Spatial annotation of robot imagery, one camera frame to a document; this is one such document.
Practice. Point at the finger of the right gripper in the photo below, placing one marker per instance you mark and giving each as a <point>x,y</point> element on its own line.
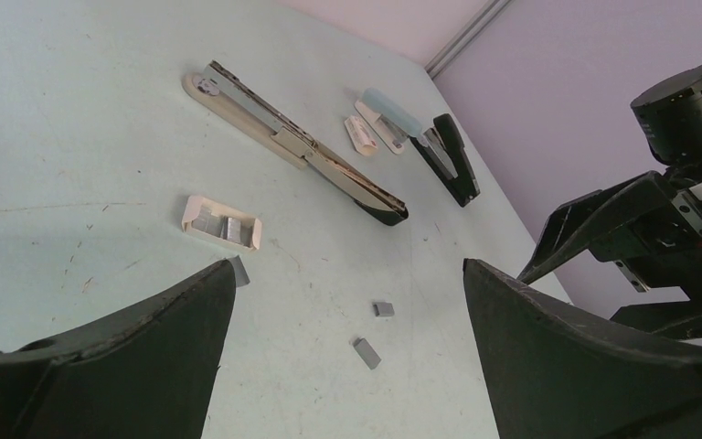
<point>675,320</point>
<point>577,224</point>

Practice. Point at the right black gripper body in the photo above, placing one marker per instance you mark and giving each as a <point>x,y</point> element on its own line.
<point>661,249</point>

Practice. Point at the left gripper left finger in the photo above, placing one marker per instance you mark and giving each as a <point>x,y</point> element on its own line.
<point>145,371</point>

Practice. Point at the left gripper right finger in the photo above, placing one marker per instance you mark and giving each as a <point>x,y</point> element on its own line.
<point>553,370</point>

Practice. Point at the grey staple strip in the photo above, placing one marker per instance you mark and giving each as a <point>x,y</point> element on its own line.
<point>241,275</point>
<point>366,352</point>
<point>383,309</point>

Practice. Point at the light blue stapler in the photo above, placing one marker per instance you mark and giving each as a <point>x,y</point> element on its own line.
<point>389,121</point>

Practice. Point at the beige black long stapler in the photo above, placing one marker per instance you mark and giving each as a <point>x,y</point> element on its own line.
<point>225,95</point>

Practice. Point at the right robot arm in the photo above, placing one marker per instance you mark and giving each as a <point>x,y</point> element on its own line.
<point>670,115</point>

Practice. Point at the closed white staple box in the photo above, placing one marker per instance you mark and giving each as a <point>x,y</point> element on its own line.
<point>360,136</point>

